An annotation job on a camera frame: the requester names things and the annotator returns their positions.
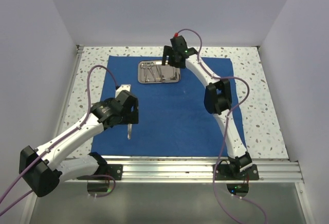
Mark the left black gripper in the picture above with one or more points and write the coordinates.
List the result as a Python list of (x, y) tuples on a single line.
[(132, 116)]

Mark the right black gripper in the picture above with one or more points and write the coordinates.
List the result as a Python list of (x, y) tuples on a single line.
[(168, 51)]

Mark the steel forceps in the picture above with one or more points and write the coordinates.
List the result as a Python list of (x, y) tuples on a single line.
[(129, 131)]

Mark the steel instrument tray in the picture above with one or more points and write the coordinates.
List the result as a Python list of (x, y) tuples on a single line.
[(171, 74)]

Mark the blue surgical cloth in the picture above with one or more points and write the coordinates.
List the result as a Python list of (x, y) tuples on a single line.
[(172, 118)]

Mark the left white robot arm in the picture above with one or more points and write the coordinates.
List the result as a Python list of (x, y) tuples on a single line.
[(45, 167)]

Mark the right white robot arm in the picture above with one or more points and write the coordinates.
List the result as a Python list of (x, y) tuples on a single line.
[(217, 99)]

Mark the steel scissors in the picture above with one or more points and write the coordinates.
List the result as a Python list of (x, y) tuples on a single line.
[(148, 67)]

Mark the steel hemostat clamp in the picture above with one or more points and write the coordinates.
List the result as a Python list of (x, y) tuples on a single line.
[(155, 73)]

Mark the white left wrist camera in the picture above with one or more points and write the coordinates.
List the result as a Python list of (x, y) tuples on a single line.
[(121, 88)]

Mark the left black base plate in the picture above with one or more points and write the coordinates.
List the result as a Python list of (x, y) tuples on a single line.
[(113, 170)]

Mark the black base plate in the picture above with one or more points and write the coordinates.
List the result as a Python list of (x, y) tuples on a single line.
[(223, 172), (113, 170)]

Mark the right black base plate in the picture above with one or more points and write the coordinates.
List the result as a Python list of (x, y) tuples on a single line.
[(223, 172)]

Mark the aluminium mounting rail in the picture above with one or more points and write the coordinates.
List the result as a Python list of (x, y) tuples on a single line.
[(200, 170)]

